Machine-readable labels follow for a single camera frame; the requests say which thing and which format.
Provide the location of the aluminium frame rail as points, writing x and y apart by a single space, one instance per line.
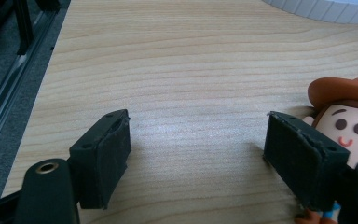
11 84

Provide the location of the black metal stand leg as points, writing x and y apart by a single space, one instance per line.
23 26

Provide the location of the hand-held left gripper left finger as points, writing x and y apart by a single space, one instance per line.
101 161

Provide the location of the white ribbed round container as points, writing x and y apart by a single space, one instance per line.
324 10

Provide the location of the cowboy toy figure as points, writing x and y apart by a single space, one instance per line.
348 121

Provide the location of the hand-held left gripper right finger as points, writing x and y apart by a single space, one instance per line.
304 161

